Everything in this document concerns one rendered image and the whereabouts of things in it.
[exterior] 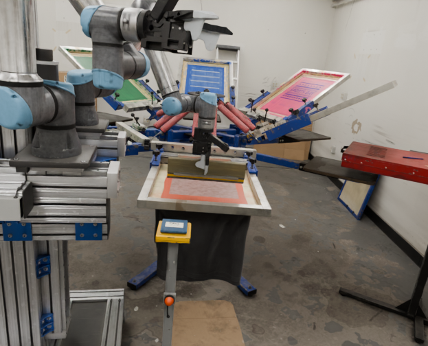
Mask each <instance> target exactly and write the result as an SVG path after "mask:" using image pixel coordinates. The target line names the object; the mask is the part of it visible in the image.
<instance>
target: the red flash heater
mask: <svg viewBox="0 0 428 346"><path fill-rule="evenodd" d="M403 157H413V158H420V159H409V158H403ZM341 160H342V162H341V167H345V168H350V169H354V170H361V171H364V172H370V173H374V174H380V175H383V176H389V177H393V178H399V179H403V180H406V181H413V182H416V183H422V184H426V185H428V154H422V153H418V152H410V151H406V150H399V149H395V148H388V147H383V146H376V145H372V144H368V143H361V142H356V141H353V142H352V143H351V144H350V145H349V146H348V147H347V148H346V150H345V151H344V152H343V154H342V158H341Z"/></svg>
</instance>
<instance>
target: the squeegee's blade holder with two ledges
mask: <svg viewBox="0 0 428 346"><path fill-rule="evenodd" d="M174 175H178V176H195V177H203V178H219V179H229V180H237V181H238V177H231V176H214V175H204V174H190V173H181V172H174Z"/></svg>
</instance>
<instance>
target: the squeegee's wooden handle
mask: <svg viewBox="0 0 428 346"><path fill-rule="evenodd" d="M198 161H200V159H191V158H182V157H168V172H167V173H168V174H174V172H181V173H190V174H204V171H205V170H204V169H201V168H198V167H197V166H195V164H196V162H198ZM245 170H246V163H239V162H230V161H215V160H209V166H208V172H207V174H206V175H214V176H231V177H238V179H240V180H244V179H245Z"/></svg>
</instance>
